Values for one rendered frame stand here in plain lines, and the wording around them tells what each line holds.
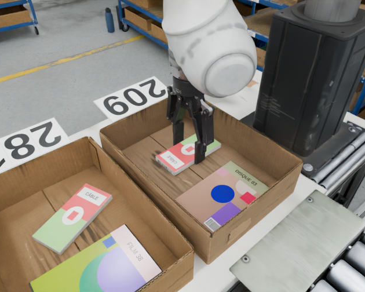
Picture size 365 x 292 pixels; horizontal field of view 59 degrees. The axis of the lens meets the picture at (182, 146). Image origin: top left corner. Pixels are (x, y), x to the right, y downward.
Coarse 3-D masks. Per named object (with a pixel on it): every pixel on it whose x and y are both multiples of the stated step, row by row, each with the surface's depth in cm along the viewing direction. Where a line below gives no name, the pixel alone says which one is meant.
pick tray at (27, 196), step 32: (32, 160) 69; (64, 160) 74; (96, 160) 77; (0, 192) 68; (32, 192) 73; (64, 192) 74; (128, 192) 69; (0, 224) 68; (32, 224) 68; (96, 224) 68; (128, 224) 68; (160, 224) 61; (0, 256) 62; (32, 256) 62; (64, 256) 62; (160, 256) 62; (192, 256) 54; (0, 288) 54; (160, 288) 52
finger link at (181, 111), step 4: (180, 96) 72; (180, 100) 72; (176, 104) 75; (180, 104) 74; (176, 108) 77; (180, 108) 76; (176, 112) 77; (180, 112) 77; (184, 112) 79; (176, 116) 78; (180, 116) 79; (172, 120) 80; (176, 120) 80; (180, 120) 81; (172, 124) 81
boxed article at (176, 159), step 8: (192, 136) 87; (176, 144) 85; (184, 144) 85; (192, 144) 85; (216, 144) 85; (168, 152) 82; (176, 152) 82; (184, 152) 82; (192, 152) 82; (208, 152) 83; (160, 160) 80; (168, 160) 80; (176, 160) 80; (184, 160) 80; (192, 160) 80; (168, 168) 79; (176, 168) 78; (184, 168) 79
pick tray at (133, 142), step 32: (128, 128) 83; (160, 128) 91; (192, 128) 92; (224, 128) 85; (128, 160) 69; (224, 160) 82; (256, 160) 80; (288, 160) 72; (160, 192) 63; (288, 192) 72; (192, 224) 59; (224, 224) 57
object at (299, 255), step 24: (312, 216) 70; (336, 216) 70; (288, 240) 66; (312, 240) 66; (336, 240) 66; (264, 264) 62; (288, 264) 62; (312, 264) 62; (264, 288) 58; (288, 288) 58
